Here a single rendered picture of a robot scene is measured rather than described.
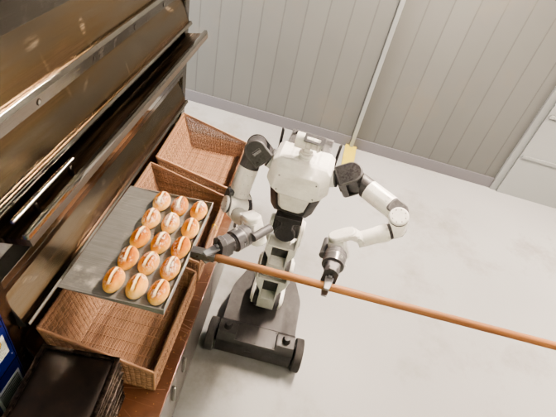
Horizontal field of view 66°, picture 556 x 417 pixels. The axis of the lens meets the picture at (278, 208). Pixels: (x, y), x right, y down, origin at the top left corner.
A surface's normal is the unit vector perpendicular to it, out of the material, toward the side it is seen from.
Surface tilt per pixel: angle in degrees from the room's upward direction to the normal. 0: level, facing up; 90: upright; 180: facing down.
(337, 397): 0
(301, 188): 91
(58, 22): 70
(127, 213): 1
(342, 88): 90
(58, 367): 0
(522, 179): 90
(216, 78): 90
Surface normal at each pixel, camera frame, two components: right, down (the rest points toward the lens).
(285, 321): 0.18, -0.73
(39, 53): 0.97, -0.02
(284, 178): -0.25, 0.62
